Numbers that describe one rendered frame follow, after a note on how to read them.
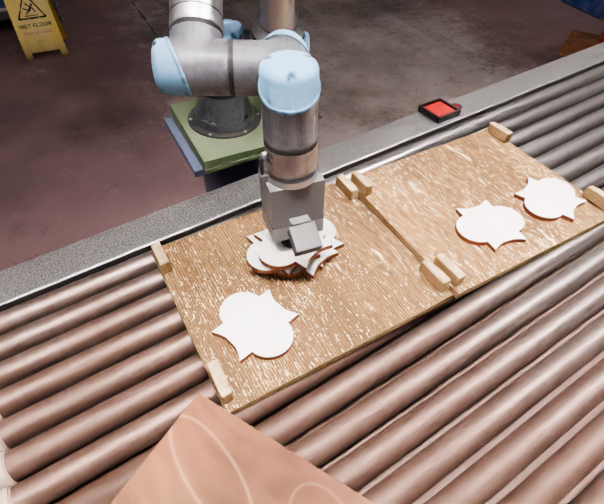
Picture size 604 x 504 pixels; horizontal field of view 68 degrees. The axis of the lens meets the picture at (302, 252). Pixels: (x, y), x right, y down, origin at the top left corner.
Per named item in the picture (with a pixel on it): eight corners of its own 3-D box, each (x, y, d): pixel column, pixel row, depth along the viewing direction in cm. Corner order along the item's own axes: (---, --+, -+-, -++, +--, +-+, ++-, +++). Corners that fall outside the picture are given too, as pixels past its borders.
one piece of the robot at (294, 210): (276, 196, 56) (280, 277, 69) (341, 181, 58) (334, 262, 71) (251, 144, 64) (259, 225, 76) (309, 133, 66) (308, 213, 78)
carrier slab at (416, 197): (345, 184, 96) (346, 178, 95) (486, 133, 109) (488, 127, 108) (456, 299, 75) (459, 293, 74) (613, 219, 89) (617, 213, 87)
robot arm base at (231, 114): (190, 107, 119) (185, 71, 112) (245, 99, 123) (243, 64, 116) (201, 138, 110) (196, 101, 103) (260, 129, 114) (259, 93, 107)
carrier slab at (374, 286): (152, 255, 82) (150, 249, 81) (339, 185, 96) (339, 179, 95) (228, 418, 62) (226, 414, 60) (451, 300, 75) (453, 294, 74)
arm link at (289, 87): (317, 44, 56) (325, 75, 51) (315, 121, 64) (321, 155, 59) (255, 45, 56) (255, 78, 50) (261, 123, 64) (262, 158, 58)
